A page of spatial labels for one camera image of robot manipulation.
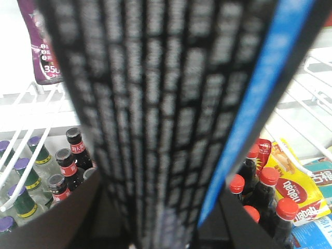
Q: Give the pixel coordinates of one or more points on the black blue shopping basket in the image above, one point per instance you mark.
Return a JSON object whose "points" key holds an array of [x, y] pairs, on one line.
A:
{"points": [[170, 95]]}

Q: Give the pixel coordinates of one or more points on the purple hanging pouch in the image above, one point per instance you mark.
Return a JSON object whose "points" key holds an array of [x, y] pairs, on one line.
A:
{"points": [[45, 65]]}

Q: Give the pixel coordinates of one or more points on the yellow Nabati wafer bag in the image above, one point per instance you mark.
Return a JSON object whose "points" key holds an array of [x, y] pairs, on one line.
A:
{"points": [[298, 186]]}

